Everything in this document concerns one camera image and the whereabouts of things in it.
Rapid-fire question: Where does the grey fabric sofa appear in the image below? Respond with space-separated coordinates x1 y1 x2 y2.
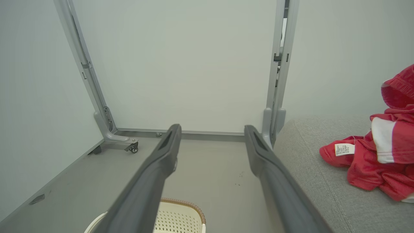
273 114 414 233

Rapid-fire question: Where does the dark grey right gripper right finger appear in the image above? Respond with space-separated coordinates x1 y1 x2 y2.
244 125 332 233

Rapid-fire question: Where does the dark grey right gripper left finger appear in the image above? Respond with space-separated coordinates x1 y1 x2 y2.
93 124 182 233

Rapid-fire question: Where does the beige perforated laundry basket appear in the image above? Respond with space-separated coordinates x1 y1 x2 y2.
84 198 207 233

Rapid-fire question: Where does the red white striped garment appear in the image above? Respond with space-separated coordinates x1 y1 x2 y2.
319 64 414 204

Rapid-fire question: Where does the grey metal partition frame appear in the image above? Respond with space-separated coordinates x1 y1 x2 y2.
53 0 300 155

